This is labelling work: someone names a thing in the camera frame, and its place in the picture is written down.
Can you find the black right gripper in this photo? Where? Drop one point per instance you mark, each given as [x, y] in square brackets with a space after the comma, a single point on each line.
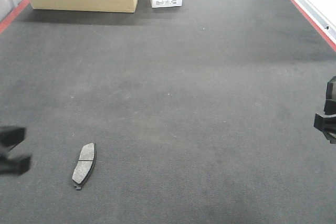
[326, 123]

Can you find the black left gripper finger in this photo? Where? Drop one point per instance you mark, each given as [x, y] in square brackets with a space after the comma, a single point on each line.
[11, 136]
[17, 165]

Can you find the dark brake pad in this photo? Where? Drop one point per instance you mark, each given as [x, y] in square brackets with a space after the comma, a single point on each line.
[84, 165]

